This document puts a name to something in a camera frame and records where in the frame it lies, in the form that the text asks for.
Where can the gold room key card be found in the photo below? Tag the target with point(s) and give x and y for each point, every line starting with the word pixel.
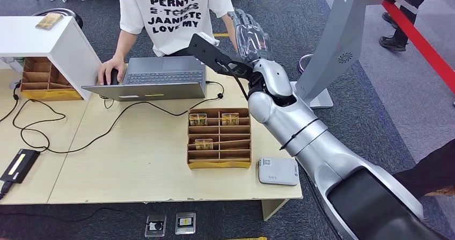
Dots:
pixel 230 119
pixel 204 144
pixel 198 119

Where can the floor socket with white plug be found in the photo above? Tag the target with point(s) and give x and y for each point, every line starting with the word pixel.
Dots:
pixel 155 226

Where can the white shelf box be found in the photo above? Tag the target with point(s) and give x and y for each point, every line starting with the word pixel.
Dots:
pixel 64 46

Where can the grey white card reader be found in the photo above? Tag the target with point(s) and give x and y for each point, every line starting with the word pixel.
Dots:
pixel 279 171

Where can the gold patterned card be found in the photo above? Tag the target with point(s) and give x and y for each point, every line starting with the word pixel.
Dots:
pixel 49 21

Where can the beige table leg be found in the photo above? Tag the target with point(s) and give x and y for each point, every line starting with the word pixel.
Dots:
pixel 272 208

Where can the person's right forearm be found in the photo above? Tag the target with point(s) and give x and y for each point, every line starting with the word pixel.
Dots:
pixel 124 44

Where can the person's left forearm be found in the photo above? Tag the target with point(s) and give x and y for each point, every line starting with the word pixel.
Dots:
pixel 230 28

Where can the grey kiosk stand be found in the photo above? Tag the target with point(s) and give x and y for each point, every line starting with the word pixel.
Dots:
pixel 337 42

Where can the black adapter yellow label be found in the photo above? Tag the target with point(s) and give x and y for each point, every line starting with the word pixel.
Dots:
pixel 20 165

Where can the floor socket with yellow label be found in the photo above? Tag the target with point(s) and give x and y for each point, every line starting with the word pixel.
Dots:
pixel 185 224

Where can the grey laptop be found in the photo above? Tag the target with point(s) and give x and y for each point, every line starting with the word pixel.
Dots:
pixel 163 78

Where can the person's right hand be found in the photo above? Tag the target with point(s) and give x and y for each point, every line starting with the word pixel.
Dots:
pixel 112 64

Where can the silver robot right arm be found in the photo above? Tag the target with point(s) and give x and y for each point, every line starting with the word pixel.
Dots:
pixel 312 138

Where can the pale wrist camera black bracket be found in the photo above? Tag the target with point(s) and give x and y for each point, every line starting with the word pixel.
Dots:
pixel 213 55

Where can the red barrier belt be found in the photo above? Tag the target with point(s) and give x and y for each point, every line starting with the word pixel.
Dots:
pixel 419 44

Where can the black computer mouse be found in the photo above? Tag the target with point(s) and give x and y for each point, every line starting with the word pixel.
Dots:
pixel 114 77

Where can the person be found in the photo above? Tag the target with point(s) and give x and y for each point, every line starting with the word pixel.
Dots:
pixel 174 21

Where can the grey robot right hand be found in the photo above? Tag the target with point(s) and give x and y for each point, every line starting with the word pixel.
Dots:
pixel 254 39

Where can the black round stool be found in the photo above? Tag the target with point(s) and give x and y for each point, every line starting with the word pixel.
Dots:
pixel 73 15

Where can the wooden card organizer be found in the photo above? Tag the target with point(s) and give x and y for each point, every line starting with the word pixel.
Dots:
pixel 39 82
pixel 218 163

